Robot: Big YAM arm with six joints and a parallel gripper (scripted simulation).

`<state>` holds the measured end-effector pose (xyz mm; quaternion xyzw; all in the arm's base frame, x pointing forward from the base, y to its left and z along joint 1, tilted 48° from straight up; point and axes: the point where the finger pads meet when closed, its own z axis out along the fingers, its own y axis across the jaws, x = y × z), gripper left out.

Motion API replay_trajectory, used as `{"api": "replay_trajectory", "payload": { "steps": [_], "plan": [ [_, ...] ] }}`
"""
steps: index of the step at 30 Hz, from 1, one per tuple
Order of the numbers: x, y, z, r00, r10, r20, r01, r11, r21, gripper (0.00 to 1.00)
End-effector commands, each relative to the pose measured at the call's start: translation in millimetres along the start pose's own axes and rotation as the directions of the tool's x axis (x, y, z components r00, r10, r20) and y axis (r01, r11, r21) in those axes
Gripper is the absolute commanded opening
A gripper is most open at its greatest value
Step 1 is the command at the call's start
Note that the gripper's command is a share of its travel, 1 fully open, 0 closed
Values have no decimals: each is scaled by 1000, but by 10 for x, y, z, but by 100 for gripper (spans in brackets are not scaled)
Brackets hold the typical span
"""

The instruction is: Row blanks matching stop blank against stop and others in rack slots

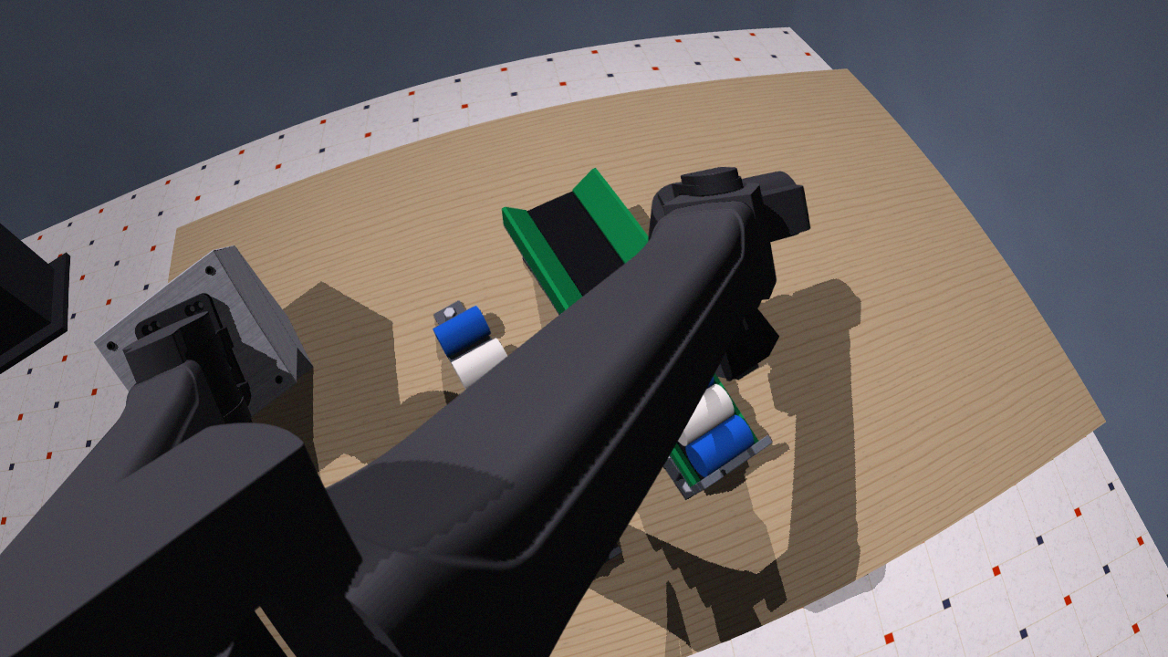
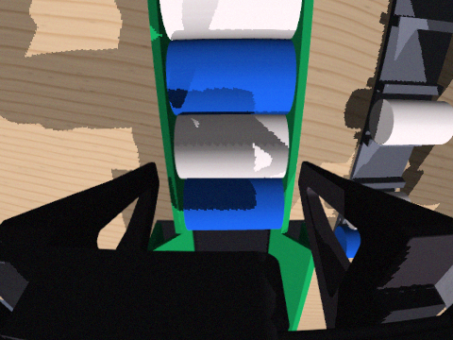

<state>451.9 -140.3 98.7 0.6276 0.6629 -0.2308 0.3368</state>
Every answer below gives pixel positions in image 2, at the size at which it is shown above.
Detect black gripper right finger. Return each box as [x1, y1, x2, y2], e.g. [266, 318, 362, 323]
[298, 161, 453, 329]

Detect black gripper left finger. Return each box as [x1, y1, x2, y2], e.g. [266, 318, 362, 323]
[0, 162, 159, 250]

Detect blue cylinder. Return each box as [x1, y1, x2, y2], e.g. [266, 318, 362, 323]
[183, 178, 284, 230]
[166, 39, 296, 115]
[334, 226, 361, 258]

